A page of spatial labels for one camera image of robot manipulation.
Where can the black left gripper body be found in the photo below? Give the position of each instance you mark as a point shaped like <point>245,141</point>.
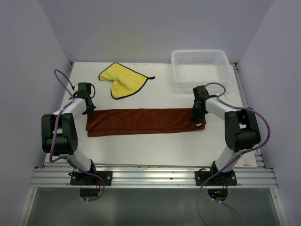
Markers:
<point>90,109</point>

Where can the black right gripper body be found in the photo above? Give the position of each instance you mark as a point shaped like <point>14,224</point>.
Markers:
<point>198,114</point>

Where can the brown microfiber towel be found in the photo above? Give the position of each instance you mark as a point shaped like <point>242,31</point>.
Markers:
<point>141,121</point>

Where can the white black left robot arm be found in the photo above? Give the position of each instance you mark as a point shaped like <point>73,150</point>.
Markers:
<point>58,130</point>

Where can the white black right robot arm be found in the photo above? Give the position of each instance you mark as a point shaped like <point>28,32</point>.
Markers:
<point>241,132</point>

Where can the yellow microfiber towel black trim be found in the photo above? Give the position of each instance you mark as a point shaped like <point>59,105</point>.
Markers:
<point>125,81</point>

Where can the white perforated plastic basket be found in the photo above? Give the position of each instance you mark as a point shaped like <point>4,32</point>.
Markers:
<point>192,68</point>

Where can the aluminium right side rail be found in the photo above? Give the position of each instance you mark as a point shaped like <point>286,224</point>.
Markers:
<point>253,159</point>

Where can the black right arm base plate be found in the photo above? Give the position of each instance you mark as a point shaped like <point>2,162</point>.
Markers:
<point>222,179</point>

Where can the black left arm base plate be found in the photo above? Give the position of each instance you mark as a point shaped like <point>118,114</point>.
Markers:
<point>91,179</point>

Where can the aluminium table edge rail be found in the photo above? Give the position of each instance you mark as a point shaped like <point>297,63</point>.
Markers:
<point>152,177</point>

